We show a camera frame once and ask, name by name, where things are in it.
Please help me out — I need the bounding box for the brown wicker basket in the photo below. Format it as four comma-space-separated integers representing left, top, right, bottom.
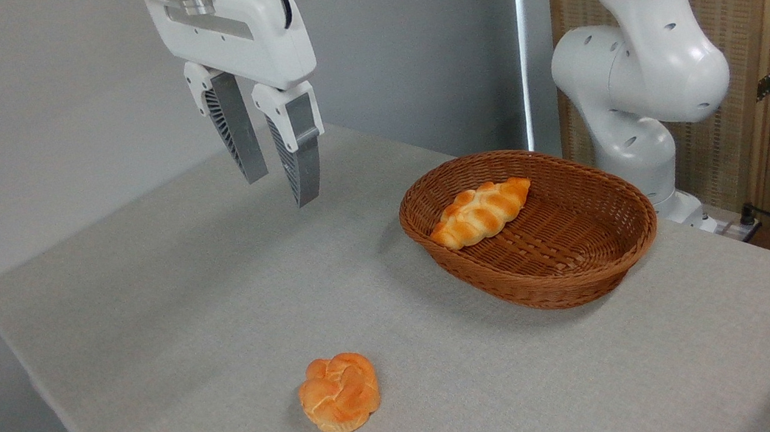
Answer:
392, 131, 667, 330

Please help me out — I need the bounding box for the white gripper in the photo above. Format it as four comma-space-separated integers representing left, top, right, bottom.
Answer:
143, 0, 336, 226

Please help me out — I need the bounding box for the round braided bread roll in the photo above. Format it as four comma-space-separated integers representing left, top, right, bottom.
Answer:
293, 349, 385, 432

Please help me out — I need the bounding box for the white vertical pole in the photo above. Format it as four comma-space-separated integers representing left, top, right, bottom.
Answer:
509, 0, 549, 153

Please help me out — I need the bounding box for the long braided bread loaf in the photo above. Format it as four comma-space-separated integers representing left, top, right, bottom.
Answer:
424, 175, 539, 254

